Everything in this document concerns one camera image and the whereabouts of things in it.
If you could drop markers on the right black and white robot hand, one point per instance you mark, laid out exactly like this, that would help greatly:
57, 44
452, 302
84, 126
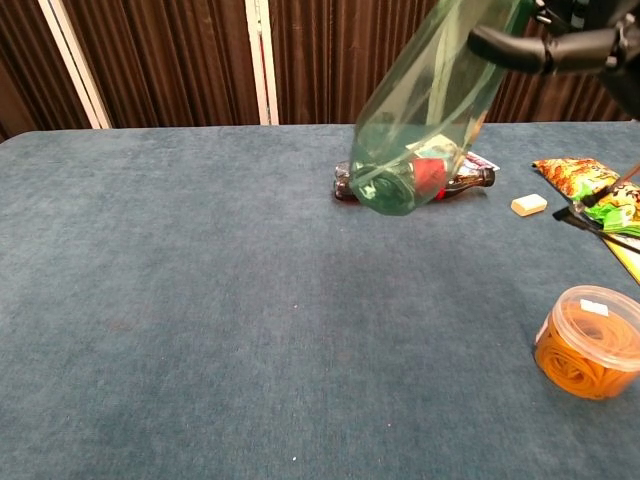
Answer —
575, 50

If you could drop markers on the green transparent spray bottle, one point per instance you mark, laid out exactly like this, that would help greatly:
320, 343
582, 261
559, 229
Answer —
425, 100

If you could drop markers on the cola bottle with red label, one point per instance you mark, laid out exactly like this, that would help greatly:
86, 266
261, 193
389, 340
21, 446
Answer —
475, 179

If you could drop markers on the dark brown pleated curtain panel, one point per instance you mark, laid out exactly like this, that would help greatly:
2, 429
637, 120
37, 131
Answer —
170, 60
30, 70
550, 97
320, 60

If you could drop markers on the green and orange snack bag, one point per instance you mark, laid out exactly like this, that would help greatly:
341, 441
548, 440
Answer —
575, 177

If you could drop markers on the white printed card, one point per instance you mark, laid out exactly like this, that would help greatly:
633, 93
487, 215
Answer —
481, 161

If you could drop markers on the white eraser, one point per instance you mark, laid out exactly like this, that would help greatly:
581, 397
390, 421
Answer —
529, 205

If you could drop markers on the clear tub of rubber bands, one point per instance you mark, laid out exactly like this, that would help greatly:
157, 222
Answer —
587, 345

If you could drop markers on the blue table mat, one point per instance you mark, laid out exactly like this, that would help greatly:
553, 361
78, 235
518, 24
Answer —
200, 300

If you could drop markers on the white partition frame post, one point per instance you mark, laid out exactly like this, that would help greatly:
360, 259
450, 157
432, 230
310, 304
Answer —
262, 65
75, 65

